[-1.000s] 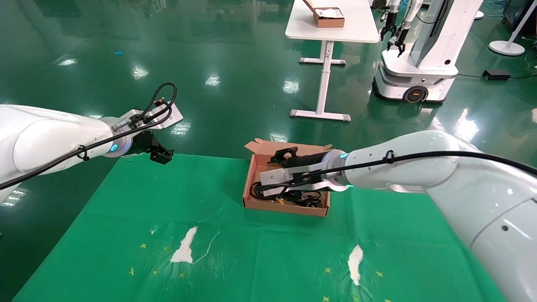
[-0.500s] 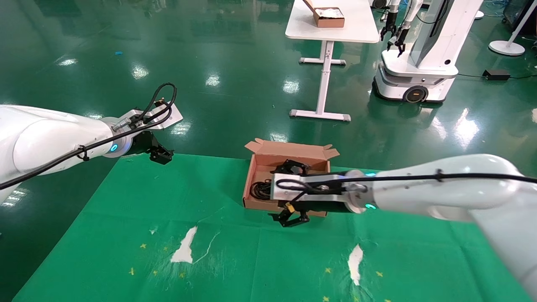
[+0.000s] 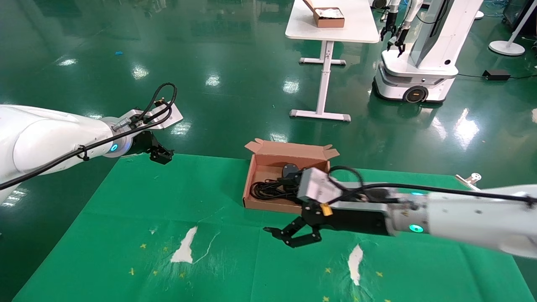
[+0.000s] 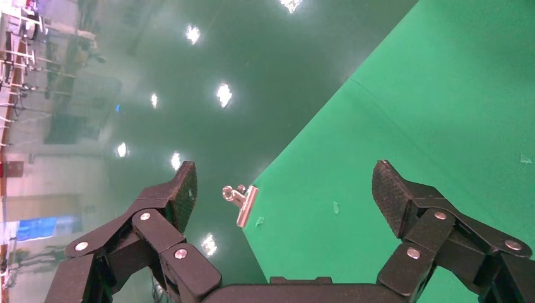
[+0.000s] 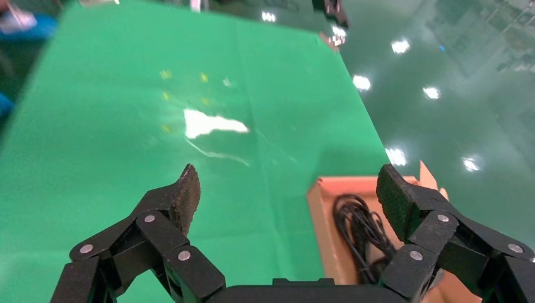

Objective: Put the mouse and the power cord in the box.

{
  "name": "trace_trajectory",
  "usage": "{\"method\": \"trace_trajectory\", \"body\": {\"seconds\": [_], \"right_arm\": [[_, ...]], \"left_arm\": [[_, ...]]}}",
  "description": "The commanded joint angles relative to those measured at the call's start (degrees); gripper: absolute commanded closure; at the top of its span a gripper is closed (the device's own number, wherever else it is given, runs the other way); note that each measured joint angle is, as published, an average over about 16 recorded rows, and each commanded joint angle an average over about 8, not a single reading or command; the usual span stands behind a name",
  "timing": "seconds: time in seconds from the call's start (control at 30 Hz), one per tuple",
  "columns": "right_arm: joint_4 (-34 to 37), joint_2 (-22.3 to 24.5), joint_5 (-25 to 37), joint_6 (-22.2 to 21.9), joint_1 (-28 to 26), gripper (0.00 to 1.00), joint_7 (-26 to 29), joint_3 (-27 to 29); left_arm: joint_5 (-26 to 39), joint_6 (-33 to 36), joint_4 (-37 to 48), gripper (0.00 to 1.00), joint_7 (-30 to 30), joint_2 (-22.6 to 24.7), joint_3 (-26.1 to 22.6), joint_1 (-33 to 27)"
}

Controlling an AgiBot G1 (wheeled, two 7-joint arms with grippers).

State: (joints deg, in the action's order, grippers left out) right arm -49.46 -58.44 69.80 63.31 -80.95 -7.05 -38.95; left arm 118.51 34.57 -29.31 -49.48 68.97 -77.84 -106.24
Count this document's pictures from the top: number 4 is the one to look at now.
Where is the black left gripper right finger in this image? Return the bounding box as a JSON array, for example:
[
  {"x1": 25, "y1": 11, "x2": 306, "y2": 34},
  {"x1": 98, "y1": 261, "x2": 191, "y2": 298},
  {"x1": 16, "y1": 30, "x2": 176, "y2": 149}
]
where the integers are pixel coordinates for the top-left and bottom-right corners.
[{"x1": 372, "y1": 159, "x2": 535, "y2": 303}]

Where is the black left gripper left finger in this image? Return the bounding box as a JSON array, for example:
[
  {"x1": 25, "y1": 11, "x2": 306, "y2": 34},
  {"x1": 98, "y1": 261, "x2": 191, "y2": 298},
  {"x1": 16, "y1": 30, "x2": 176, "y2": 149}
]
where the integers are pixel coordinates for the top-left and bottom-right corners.
[{"x1": 44, "y1": 160, "x2": 222, "y2": 303}]

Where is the silver metal clip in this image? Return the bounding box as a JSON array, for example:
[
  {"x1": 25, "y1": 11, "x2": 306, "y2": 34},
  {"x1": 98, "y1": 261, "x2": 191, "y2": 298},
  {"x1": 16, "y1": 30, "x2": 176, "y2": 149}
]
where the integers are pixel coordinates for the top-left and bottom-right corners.
[{"x1": 222, "y1": 184, "x2": 260, "y2": 229}]

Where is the blue panel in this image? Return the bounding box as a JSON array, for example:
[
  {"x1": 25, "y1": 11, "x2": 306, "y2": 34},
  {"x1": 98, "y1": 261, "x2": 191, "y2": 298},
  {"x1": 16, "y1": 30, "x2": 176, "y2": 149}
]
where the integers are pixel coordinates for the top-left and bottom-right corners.
[{"x1": 0, "y1": 215, "x2": 83, "y2": 244}]

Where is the green table cloth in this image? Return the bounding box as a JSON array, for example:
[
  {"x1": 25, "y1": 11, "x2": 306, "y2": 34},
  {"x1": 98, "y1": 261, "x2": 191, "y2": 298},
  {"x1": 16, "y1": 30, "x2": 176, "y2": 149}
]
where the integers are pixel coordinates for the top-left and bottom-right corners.
[{"x1": 242, "y1": 0, "x2": 535, "y2": 303}]

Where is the white metal rack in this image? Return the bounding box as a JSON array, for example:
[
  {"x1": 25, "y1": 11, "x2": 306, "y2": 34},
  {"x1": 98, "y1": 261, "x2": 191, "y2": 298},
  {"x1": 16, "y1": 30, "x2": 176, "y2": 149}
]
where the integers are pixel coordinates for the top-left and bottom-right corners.
[{"x1": 0, "y1": 0, "x2": 47, "y2": 122}]

